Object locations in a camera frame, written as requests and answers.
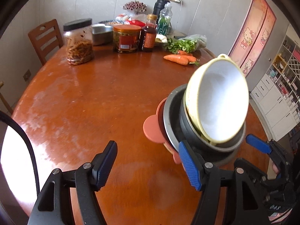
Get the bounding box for orange animal-shaped plate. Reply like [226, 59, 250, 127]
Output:
[142, 98, 183, 166]

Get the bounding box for bag of green vegetables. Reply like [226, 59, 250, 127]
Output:
[164, 34, 207, 54]

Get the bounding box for black thermos flask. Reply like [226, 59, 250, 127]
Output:
[153, 0, 170, 21]

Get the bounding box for black cable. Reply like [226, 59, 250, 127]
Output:
[0, 110, 41, 196]

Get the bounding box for low wall socket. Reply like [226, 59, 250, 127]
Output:
[23, 70, 32, 82]

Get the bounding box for hello kitty curtain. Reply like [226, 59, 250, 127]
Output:
[229, 0, 277, 76]

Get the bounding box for yellow white ceramic bowl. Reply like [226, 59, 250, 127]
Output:
[184, 54, 249, 144]

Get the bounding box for clear bottle green contents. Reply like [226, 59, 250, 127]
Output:
[157, 2, 172, 36]

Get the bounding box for clear jar black lid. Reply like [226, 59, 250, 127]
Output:
[63, 18, 94, 65]

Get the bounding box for curved-back dark-seat chair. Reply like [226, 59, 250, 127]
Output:
[0, 81, 13, 115]

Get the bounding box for red-label sauce jar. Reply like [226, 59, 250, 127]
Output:
[113, 24, 141, 53]

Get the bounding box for small dish of food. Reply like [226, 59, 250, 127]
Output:
[155, 34, 168, 44]

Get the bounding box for carrot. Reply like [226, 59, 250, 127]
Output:
[163, 54, 189, 66]
[177, 50, 199, 66]

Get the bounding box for brown slatted wooden chair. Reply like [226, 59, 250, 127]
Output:
[28, 19, 64, 66]

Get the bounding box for wooden chair far side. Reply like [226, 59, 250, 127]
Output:
[204, 48, 216, 58]

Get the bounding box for steel basin behind jars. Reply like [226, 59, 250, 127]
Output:
[92, 23, 113, 46]

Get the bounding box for round steel pan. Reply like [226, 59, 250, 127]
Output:
[163, 84, 187, 152]

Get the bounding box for dark sauce bottle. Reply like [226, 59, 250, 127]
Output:
[139, 14, 157, 52]

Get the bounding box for white shelf cabinet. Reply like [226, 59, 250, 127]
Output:
[250, 25, 299, 141]

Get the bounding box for large steel bowl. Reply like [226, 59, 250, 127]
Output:
[179, 94, 246, 153]

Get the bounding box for person's hand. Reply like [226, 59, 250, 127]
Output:
[272, 163, 280, 175]

